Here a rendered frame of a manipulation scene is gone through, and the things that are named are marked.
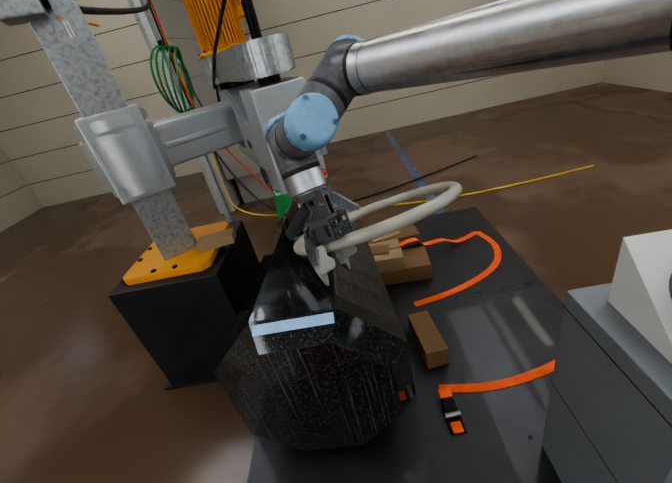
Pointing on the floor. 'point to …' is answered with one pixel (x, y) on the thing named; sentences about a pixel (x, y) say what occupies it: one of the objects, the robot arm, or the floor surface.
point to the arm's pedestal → (607, 398)
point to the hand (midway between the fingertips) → (335, 273)
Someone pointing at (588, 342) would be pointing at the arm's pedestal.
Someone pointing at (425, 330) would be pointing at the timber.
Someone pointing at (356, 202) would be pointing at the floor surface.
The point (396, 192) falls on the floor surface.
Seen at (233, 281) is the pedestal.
